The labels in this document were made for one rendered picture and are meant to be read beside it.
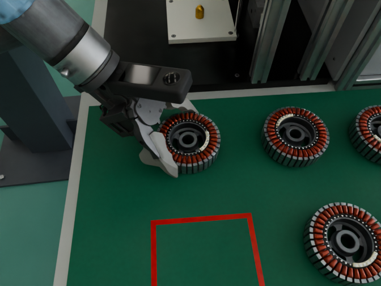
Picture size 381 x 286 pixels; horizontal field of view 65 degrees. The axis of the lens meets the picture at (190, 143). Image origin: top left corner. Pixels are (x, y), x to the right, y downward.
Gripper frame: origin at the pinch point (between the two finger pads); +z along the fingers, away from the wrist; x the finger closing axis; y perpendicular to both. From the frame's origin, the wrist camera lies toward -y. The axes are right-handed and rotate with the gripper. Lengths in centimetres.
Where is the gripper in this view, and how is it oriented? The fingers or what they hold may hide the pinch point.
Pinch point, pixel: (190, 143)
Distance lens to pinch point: 53.1
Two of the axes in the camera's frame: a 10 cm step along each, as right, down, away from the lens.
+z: 6.0, 5.5, 5.8
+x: -2.8, 8.3, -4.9
